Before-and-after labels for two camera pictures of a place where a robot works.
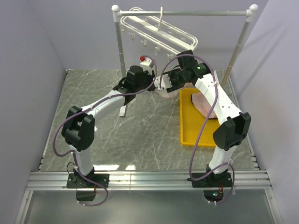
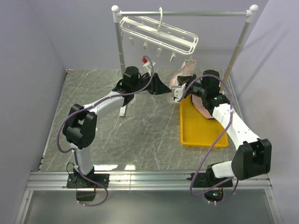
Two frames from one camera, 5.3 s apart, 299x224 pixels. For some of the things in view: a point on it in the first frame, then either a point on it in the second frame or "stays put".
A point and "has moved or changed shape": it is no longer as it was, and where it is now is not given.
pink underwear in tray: [202, 106] stays put
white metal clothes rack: [116, 13] stays put
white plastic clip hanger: [158, 31] has moved or changed shape
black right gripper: [170, 73] to [187, 80]
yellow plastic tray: [196, 129] stays put
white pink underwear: [164, 93] has moved or changed shape
